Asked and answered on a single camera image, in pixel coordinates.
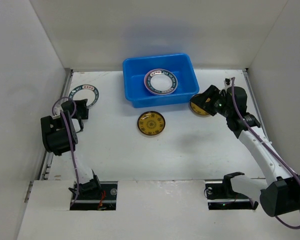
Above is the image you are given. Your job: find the pink plate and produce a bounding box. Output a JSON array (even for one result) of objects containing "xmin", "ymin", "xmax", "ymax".
[{"xmin": 143, "ymin": 76, "xmax": 165, "ymax": 95}]

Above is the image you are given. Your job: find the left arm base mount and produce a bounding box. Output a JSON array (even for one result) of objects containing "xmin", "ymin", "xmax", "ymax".
[{"xmin": 69, "ymin": 181, "xmax": 118, "ymax": 211}]

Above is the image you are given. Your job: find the yellow patterned plate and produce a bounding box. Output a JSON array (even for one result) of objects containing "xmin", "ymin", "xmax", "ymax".
[
  {"xmin": 189, "ymin": 102, "xmax": 210, "ymax": 117},
  {"xmin": 137, "ymin": 111, "xmax": 166, "ymax": 137}
]

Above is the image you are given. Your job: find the green rim plate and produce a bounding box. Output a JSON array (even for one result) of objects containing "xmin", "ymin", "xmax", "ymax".
[
  {"xmin": 144, "ymin": 68, "xmax": 178, "ymax": 96},
  {"xmin": 68, "ymin": 84, "xmax": 99, "ymax": 109}
]

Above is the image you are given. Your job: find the blue plastic bin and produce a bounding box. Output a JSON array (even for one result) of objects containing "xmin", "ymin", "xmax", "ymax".
[{"xmin": 122, "ymin": 53, "xmax": 200, "ymax": 108}]

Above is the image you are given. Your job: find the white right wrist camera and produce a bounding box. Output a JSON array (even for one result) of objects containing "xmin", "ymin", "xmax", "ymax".
[{"xmin": 224, "ymin": 77, "xmax": 235, "ymax": 88}]

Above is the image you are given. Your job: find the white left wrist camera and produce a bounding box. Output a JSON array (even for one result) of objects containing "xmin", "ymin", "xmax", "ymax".
[{"xmin": 52, "ymin": 105, "xmax": 62, "ymax": 118}]

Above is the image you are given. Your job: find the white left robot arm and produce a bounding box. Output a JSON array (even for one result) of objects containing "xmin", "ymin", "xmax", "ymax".
[{"xmin": 40, "ymin": 97, "xmax": 103, "ymax": 198}]

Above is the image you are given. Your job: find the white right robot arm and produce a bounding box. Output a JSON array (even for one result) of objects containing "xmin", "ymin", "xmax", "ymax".
[{"xmin": 190, "ymin": 85, "xmax": 300, "ymax": 218}]

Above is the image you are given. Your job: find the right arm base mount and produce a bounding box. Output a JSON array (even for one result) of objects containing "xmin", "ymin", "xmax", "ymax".
[{"xmin": 203, "ymin": 172, "xmax": 259, "ymax": 211}]

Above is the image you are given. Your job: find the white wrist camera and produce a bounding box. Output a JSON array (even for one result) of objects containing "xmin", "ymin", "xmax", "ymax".
[
  {"xmin": 224, "ymin": 77, "xmax": 235, "ymax": 88},
  {"xmin": 52, "ymin": 105, "xmax": 62, "ymax": 118}
]

